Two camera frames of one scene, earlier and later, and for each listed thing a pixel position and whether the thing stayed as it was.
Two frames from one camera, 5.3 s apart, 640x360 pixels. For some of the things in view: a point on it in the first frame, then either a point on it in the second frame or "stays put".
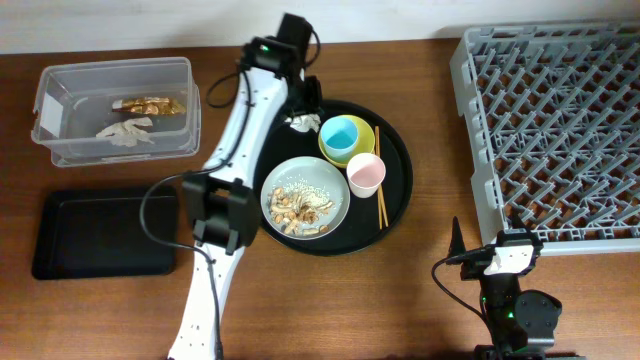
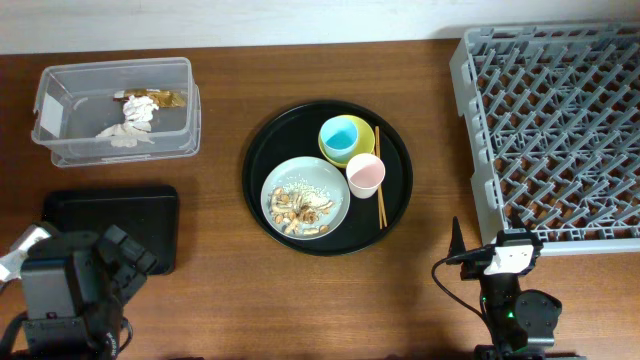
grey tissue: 304,122 → 139,108
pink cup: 365,172 stays put
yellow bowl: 365,141 stays put
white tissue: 127,133 stays put
